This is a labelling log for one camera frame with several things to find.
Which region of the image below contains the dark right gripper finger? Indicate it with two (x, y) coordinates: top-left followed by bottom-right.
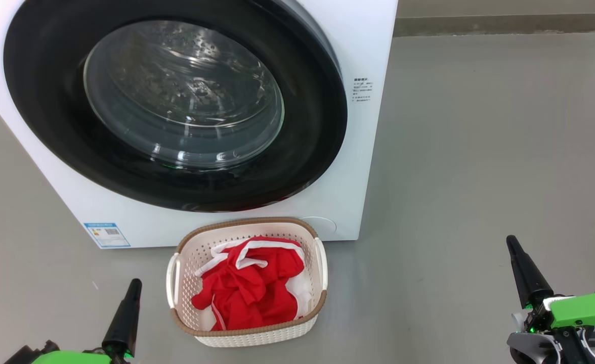
(506, 235), (555, 309)

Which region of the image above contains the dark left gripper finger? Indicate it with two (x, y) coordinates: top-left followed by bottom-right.
(102, 279), (143, 357)

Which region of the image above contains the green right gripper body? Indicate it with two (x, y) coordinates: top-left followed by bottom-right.
(525, 293), (595, 334)

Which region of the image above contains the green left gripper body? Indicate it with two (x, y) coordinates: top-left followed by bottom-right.
(29, 350), (134, 364)

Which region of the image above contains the red garment with white trim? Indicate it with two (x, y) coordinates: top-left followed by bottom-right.
(191, 236), (313, 332)

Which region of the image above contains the black glass washing machine door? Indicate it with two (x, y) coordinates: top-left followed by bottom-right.
(3, 0), (349, 213)

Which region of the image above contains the cream perforated laundry basket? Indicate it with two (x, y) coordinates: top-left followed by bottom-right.
(166, 217), (328, 348)

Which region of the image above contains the white front-load washing machine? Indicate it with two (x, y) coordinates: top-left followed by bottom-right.
(0, 0), (399, 249)

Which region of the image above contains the blue energy label sticker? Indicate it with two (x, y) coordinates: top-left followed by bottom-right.
(84, 222), (131, 248)

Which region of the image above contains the round drain filter cover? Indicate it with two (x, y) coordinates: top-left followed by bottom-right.
(300, 216), (337, 236)

